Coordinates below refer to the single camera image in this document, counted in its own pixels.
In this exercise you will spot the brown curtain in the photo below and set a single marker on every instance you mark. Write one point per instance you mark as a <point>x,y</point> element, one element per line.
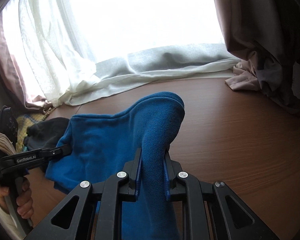
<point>13,81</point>
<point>265,36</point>

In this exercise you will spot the brown curtain left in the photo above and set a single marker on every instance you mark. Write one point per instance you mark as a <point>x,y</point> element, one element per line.
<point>13,81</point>

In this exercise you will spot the beige sleeve forearm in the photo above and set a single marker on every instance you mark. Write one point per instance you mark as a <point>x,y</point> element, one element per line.
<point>6,145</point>

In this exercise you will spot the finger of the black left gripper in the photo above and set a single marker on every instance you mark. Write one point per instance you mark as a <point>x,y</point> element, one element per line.
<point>56,153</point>

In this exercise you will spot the brown curtain right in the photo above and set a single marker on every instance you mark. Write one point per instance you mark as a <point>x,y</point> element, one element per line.
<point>265,36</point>

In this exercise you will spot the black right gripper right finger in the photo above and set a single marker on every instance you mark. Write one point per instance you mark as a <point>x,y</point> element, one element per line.
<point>211,210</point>

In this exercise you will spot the person left hand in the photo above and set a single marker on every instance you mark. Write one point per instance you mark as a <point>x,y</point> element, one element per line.
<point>24,200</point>

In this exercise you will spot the blue fleece pants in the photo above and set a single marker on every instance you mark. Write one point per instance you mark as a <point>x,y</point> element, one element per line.
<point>102,144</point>

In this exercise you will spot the white sheer curtain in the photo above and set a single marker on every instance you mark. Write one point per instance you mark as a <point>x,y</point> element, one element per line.
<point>76,51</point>

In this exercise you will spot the black cloth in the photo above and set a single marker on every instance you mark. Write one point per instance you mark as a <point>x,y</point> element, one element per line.
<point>45,134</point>

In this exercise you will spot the yellow patterned cloth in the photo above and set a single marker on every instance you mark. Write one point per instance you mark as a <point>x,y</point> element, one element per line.
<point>26,120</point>

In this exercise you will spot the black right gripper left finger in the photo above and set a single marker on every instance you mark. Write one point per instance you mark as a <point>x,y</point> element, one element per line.
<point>93,211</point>

